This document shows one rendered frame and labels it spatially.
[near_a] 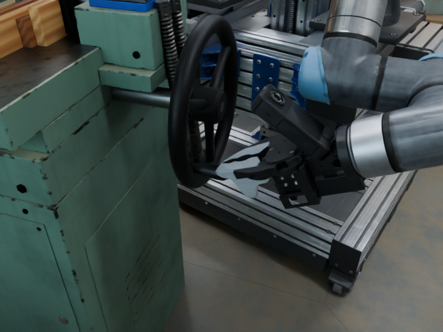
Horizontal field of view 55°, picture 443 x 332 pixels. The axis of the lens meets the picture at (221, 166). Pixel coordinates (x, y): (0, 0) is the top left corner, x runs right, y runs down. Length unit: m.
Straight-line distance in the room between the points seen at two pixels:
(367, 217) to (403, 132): 0.93
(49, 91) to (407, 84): 0.48
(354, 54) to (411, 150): 0.16
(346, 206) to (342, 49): 0.94
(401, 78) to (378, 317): 1.00
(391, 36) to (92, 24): 0.67
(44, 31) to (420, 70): 0.56
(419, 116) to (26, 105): 0.48
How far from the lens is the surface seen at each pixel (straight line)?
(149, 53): 0.70
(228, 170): 0.61
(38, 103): 0.63
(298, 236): 1.39
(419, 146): 0.52
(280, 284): 1.48
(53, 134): 0.67
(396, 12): 1.17
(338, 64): 0.60
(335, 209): 1.46
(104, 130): 0.78
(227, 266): 1.52
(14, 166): 0.70
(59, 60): 0.71
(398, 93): 0.60
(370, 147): 0.52
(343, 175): 0.57
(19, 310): 1.04
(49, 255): 0.80
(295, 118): 0.55
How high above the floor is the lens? 1.15
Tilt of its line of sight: 36 degrees down
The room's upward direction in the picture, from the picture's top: straight up
